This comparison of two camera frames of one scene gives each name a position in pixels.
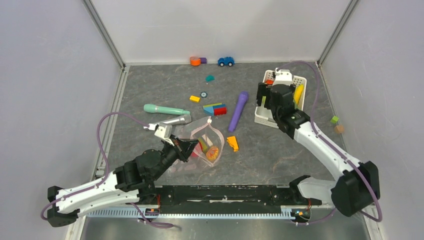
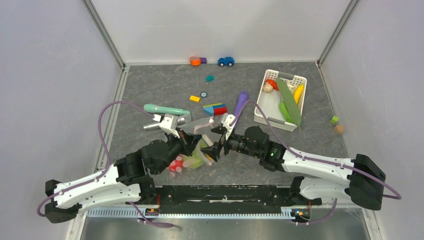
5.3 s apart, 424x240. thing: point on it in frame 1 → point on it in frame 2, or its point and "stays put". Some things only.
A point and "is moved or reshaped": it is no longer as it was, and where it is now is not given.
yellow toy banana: (298, 93) stays put
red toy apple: (195, 152) → (176, 165)
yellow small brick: (195, 98) stays put
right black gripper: (264, 90) → (215, 150)
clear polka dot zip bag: (211, 144) is moved or reshaped
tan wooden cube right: (339, 129) stays put
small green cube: (334, 119) stays put
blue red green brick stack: (217, 109) stays put
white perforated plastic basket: (264, 115) stays put
